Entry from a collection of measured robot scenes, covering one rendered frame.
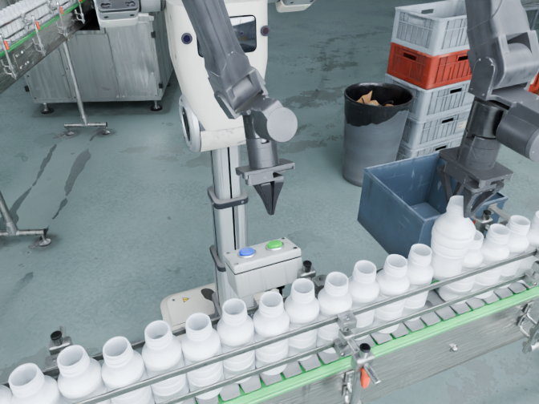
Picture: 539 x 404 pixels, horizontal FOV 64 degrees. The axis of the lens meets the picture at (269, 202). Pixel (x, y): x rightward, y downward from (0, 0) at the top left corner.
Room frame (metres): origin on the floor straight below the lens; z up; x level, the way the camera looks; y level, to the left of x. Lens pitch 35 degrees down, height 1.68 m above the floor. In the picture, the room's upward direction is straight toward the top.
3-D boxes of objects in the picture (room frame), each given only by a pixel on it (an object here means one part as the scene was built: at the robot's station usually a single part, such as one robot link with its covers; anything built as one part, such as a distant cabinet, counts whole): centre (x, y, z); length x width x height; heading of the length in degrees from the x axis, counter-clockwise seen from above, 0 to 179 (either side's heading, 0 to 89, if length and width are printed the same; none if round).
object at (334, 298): (0.51, -0.11, 1.08); 0.06 x 0.06 x 0.17
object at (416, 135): (3.05, -1.19, 0.33); 0.61 x 0.41 x 0.22; 118
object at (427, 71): (3.06, -1.20, 0.78); 0.61 x 0.41 x 0.22; 119
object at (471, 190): (0.60, -0.33, 1.29); 0.07 x 0.07 x 0.09; 22
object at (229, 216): (1.12, 0.13, 0.74); 0.11 x 0.11 x 0.40; 22
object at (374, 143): (2.75, -0.72, 0.32); 0.45 x 0.45 x 0.64
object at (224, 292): (1.12, 0.13, 0.49); 0.13 x 0.13 x 0.40; 22
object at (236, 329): (0.46, 0.06, 1.08); 0.06 x 0.06 x 0.17
